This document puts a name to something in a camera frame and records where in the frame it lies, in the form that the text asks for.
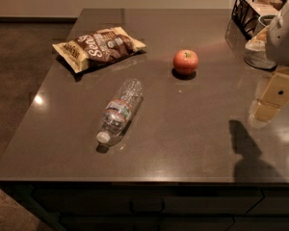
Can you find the clear plastic water bottle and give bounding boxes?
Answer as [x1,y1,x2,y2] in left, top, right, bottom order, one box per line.
[96,78,144,144]

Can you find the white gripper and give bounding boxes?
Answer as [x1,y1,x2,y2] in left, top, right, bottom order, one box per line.
[250,0,289,123]

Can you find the metal mesh cup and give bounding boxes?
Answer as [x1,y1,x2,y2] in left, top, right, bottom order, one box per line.
[244,14,276,70]

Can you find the brown white snack bag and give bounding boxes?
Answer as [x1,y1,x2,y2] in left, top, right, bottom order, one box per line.
[53,27,146,73]

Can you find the black drawer handle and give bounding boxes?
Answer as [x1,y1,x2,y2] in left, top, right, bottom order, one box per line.
[129,201,165,216]

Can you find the dark cabinet drawer front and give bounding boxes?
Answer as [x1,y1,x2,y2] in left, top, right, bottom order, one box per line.
[34,189,262,216]

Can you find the black wire basket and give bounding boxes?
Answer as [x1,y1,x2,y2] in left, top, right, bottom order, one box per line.
[231,0,284,39]

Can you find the red apple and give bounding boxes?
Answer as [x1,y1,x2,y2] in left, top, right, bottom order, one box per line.
[172,50,198,75]

